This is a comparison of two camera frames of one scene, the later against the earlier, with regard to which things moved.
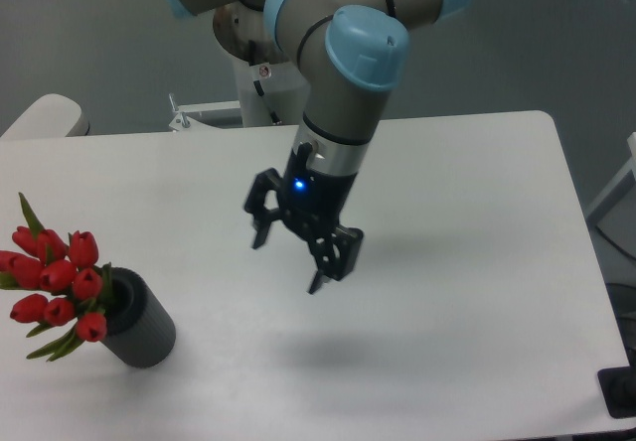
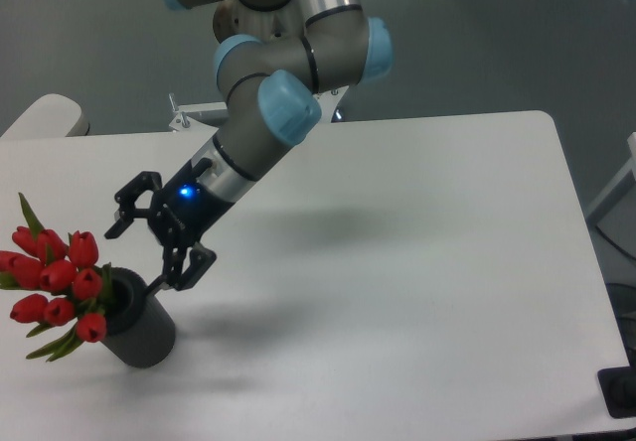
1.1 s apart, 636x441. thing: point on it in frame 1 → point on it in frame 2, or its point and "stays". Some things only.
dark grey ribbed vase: (140, 332) stays
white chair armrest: (50, 116) stays
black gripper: (313, 200) → (182, 216)
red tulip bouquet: (75, 286) stays
